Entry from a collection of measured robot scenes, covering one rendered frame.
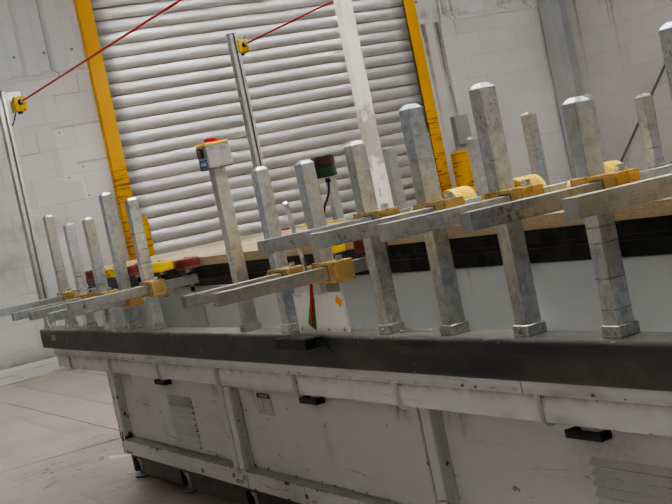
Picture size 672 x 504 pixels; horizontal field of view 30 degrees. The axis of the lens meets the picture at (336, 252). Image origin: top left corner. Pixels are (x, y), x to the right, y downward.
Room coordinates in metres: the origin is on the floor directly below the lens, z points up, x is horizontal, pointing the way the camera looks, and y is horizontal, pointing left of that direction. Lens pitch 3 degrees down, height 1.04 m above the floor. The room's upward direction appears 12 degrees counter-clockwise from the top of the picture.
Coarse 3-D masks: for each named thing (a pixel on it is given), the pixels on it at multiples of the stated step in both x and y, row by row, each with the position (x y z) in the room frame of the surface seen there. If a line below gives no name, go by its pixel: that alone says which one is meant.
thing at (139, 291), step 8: (168, 280) 4.02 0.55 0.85; (176, 280) 4.04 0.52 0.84; (184, 280) 4.05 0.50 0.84; (192, 280) 4.06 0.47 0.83; (136, 288) 3.97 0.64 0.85; (144, 288) 3.99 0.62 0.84; (168, 288) 4.02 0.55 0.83; (96, 296) 3.94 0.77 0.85; (104, 296) 3.92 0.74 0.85; (112, 296) 3.93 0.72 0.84; (120, 296) 3.95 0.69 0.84; (128, 296) 3.96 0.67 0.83; (136, 296) 3.97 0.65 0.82; (72, 304) 3.87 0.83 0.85; (80, 304) 3.89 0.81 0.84; (88, 304) 3.90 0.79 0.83; (96, 304) 3.91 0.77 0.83; (104, 304) 3.92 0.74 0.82
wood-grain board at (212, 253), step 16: (624, 208) 2.25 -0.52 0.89; (640, 208) 2.22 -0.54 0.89; (656, 208) 2.18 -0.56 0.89; (528, 224) 2.51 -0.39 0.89; (544, 224) 2.47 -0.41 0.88; (560, 224) 2.42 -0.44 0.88; (576, 224) 2.38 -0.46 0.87; (256, 240) 4.61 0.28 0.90; (400, 240) 2.96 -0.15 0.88; (416, 240) 2.89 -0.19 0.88; (160, 256) 5.13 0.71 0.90; (176, 256) 4.68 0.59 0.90; (192, 256) 4.31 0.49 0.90; (208, 256) 4.01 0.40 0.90; (224, 256) 3.90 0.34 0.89; (256, 256) 3.69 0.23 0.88
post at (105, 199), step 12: (108, 192) 4.27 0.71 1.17; (108, 204) 4.26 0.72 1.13; (108, 216) 4.25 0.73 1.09; (108, 228) 4.25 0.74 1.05; (108, 240) 4.27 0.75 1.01; (120, 240) 4.26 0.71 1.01; (120, 252) 4.26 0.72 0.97; (120, 264) 4.26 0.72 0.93; (120, 276) 4.25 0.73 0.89; (120, 288) 4.26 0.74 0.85; (132, 312) 4.26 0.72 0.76
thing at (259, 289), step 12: (360, 264) 2.93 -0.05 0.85; (288, 276) 2.84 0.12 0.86; (300, 276) 2.85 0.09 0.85; (312, 276) 2.87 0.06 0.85; (324, 276) 2.88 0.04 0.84; (240, 288) 2.78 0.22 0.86; (252, 288) 2.79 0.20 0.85; (264, 288) 2.81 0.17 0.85; (276, 288) 2.82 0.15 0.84; (288, 288) 2.83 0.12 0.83; (216, 300) 2.76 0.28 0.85; (228, 300) 2.76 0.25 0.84; (240, 300) 2.78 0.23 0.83
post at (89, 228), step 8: (88, 224) 4.48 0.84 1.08; (88, 232) 4.47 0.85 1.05; (96, 232) 4.49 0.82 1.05; (88, 240) 4.47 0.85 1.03; (96, 240) 4.48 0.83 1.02; (88, 248) 4.49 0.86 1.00; (96, 248) 4.48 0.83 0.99; (96, 256) 4.48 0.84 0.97; (96, 264) 4.47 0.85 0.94; (96, 272) 4.47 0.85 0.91; (104, 272) 4.48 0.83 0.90; (96, 280) 4.48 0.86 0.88; (104, 280) 4.48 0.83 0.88; (96, 288) 4.50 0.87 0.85; (104, 288) 4.48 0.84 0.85; (104, 312) 4.47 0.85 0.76; (112, 312) 4.48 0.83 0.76; (104, 320) 4.49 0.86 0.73; (112, 320) 4.48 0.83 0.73
